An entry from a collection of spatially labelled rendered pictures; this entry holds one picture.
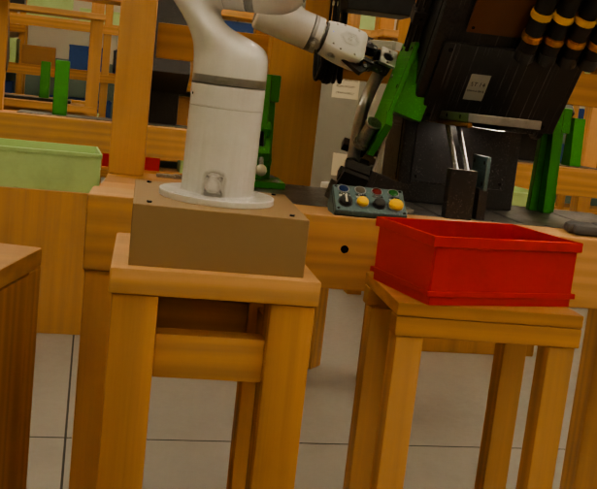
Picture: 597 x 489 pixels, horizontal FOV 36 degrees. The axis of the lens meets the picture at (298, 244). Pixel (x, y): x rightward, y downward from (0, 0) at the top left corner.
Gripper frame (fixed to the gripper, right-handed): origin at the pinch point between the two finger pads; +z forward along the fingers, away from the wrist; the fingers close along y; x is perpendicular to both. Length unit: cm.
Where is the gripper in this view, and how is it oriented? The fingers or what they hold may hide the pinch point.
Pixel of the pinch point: (381, 62)
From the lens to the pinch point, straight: 222.8
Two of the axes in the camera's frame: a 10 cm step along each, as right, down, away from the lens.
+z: 9.2, 3.4, 2.0
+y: 1.7, -7.9, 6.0
